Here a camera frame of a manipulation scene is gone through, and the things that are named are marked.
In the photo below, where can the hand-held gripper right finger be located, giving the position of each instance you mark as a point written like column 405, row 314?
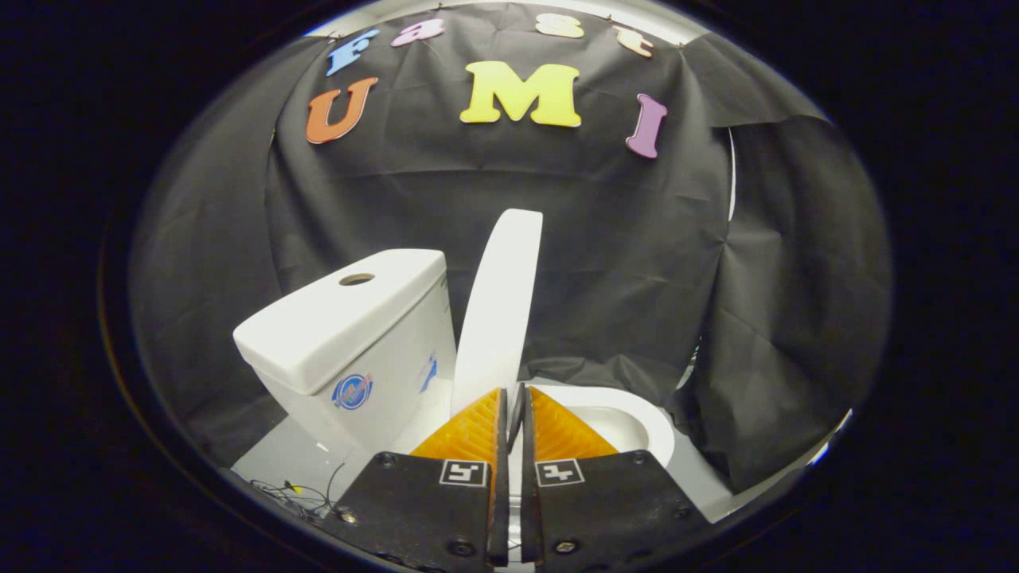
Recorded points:
column 613, row 517

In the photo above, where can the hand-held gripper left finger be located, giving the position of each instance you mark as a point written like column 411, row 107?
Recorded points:
column 422, row 517

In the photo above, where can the white toilet lid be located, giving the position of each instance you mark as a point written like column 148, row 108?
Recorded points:
column 501, row 318

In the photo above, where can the black backdrop cloth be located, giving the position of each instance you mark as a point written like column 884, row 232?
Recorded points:
column 597, row 255

